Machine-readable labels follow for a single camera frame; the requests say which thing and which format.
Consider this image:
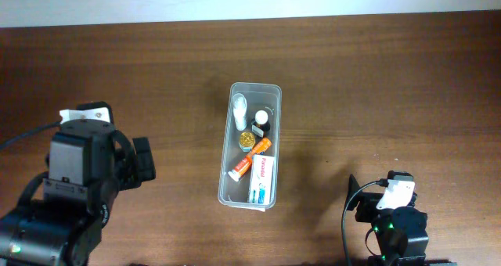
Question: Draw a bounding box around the white Panadol box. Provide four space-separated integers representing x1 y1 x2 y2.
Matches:
248 155 275 205

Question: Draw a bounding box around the orange tablet tube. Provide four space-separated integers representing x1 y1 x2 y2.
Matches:
228 138 272 182

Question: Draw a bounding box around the small gold lid jar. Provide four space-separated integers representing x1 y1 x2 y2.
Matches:
239 131 256 152

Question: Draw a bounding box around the white spray bottle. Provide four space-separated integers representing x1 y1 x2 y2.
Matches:
232 93 247 131

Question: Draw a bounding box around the dark bottle white cap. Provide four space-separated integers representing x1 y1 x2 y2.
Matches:
251 110 271 138

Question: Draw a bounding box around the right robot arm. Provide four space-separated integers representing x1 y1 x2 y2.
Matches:
341 171 429 266

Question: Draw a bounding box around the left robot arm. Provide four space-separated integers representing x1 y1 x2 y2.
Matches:
1 119 156 265

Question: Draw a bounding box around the clear plastic container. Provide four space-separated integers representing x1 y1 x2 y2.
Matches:
218 82 282 211

